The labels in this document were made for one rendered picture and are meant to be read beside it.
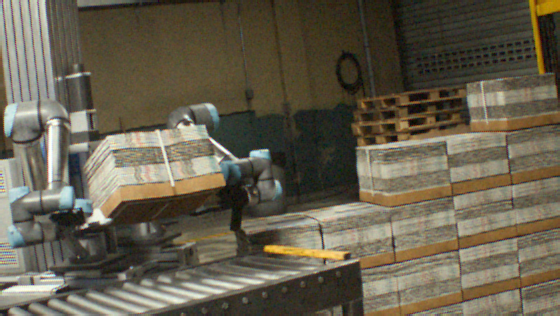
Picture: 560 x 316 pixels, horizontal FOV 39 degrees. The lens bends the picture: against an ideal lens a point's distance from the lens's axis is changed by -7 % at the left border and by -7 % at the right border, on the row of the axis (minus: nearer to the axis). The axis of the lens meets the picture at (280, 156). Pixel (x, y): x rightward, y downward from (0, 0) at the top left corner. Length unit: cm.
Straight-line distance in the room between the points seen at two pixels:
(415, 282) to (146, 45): 742
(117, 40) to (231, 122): 192
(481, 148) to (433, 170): 24
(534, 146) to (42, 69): 210
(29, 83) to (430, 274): 182
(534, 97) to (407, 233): 83
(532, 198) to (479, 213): 27
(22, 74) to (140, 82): 697
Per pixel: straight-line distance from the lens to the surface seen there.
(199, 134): 278
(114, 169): 263
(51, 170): 270
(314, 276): 239
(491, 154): 351
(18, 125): 289
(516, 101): 357
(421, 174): 337
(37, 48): 332
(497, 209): 354
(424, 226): 340
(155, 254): 345
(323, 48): 1183
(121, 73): 1018
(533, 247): 364
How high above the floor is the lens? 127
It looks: 3 degrees down
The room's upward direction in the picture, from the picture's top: 8 degrees counter-clockwise
